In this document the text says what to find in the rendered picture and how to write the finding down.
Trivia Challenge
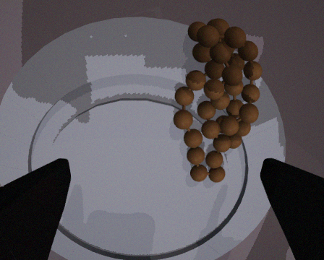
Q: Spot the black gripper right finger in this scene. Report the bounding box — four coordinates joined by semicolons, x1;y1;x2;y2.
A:
260;158;324;260

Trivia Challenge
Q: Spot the grey round tray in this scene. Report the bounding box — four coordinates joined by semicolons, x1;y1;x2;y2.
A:
0;17;286;260

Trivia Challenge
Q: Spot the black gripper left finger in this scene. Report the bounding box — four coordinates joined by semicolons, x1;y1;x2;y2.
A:
0;159;72;260

